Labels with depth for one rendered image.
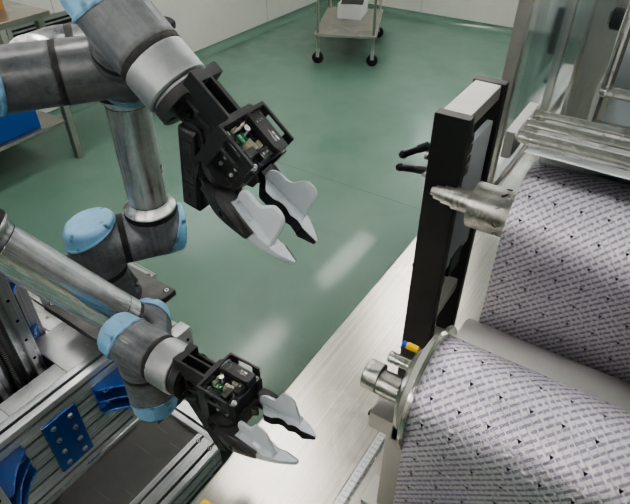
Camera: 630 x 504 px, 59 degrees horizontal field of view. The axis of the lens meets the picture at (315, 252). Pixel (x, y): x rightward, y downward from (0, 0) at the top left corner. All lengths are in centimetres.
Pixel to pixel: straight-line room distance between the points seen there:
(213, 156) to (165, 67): 10
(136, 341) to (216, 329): 161
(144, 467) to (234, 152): 141
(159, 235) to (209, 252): 158
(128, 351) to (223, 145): 40
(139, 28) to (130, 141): 58
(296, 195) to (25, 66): 33
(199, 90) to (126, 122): 58
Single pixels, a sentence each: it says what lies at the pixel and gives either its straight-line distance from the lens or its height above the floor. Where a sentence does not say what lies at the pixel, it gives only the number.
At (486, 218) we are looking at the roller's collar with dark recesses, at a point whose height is 134.
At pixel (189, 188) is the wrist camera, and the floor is 141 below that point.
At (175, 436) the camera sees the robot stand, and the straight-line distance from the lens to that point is 189.
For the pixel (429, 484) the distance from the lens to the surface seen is 67.
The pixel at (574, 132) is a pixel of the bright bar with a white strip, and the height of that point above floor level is 145.
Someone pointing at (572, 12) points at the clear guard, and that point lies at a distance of 143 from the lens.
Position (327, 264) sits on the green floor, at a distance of 274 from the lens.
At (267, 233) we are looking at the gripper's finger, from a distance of 58.
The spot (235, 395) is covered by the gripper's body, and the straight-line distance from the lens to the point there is 77.
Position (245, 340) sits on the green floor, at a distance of 239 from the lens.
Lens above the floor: 175
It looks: 38 degrees down
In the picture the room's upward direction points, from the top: straight up
